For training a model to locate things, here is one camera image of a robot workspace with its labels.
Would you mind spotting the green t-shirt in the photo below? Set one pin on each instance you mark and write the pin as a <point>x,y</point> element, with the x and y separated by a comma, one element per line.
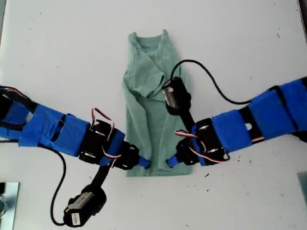
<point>153,134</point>

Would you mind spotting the shiny steel plate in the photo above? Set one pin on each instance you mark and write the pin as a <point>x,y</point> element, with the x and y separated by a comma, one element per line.
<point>12,203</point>

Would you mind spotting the black clamp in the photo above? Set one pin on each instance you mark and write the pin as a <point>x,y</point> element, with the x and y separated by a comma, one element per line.
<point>2,188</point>

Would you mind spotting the black camera stalk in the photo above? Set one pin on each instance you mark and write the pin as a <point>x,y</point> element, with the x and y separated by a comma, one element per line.
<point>188,121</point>
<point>100,176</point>

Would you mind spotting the black camera box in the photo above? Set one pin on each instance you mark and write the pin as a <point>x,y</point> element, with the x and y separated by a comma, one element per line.
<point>84,203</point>
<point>176,95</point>

